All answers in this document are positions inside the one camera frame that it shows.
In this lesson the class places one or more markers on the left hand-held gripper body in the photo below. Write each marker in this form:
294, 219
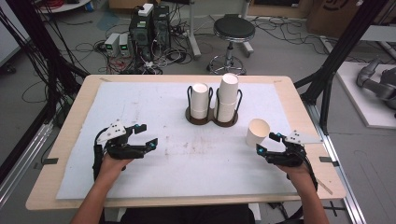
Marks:
123, 151

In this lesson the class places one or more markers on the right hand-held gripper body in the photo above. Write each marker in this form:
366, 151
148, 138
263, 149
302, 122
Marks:
291, 155

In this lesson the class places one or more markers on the single white paper cup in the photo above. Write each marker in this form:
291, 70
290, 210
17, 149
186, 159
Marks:
256, 133

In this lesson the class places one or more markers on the person's right hand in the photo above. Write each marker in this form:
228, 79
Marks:
295, 172

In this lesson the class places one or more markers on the person's left hand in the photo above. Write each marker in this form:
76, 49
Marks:
113, 166

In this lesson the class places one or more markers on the black tape strip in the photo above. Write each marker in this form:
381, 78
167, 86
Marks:
49, 161
327, 160

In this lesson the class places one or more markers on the white foam mat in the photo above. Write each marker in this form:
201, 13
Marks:
186, 174

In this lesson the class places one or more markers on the thin wooden stick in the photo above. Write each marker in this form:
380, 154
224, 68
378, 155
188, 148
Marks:
325, 187

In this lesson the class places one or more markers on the tall stack of paper cups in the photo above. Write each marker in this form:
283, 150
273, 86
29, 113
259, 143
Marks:
226, 96

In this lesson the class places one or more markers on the short stack of paper cups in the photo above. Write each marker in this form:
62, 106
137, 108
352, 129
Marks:
199, 99

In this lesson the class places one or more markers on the person's dark clothing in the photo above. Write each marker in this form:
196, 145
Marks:
186, 215

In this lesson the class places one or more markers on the white floor board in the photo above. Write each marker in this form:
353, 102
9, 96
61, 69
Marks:
358, 105

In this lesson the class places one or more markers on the grey power supply unit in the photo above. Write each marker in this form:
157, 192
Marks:
111, 43
124, 45

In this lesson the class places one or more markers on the black computer tower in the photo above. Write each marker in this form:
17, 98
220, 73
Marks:
141, 34
162, 28

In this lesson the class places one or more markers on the grey desk leg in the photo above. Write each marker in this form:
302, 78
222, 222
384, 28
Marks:
193, 34

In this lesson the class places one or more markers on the black round stool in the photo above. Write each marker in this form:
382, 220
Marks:
234, 28

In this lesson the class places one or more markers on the brown cardboard box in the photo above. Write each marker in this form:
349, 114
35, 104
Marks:
336, 15

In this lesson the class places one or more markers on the black metal frame stand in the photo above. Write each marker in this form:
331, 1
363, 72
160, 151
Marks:
342, 43

